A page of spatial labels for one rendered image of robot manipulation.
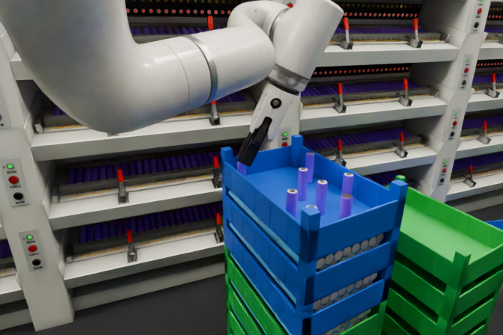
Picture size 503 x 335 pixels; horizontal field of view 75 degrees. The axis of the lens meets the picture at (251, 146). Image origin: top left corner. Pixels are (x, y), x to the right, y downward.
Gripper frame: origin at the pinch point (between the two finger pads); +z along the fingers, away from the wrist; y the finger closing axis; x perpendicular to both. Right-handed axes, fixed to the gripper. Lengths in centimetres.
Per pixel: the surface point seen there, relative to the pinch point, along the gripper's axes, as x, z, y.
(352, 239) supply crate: -17.7, -1.3, -20.0
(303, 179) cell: -10.8, -2.1, -7.0
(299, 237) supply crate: -9.2, 0.2, -22.7
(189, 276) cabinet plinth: -4, 57, 23
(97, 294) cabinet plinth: 20, 66, 13
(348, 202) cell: -15.2, -5.7, -17.6
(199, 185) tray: 5.4, 24.9, 24.5
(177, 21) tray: 31, -14, 38
